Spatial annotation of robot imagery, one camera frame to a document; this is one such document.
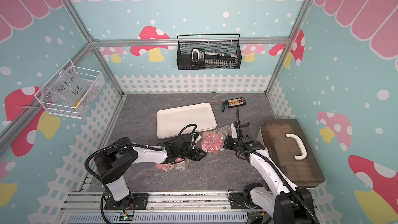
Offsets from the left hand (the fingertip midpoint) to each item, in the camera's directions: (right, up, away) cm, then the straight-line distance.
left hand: (203, 156), depth 88 cm
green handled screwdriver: (+14, +28, +22) cm, 38 cm away
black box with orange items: (+24, +32, +25) cm, 47 cm away
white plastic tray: (-23, +18, +16) cm, 33 cm away
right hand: (+12, +10, -3) cm, 16 cm away
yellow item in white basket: (-57, +29, -19) cm, 67 cm away
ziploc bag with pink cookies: (+6, +8, +4) cm, 11 cm away
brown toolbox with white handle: (+42, +10, -9) cm, 44 cm away
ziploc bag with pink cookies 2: (-14, -4, -3) cm, 15 cm away
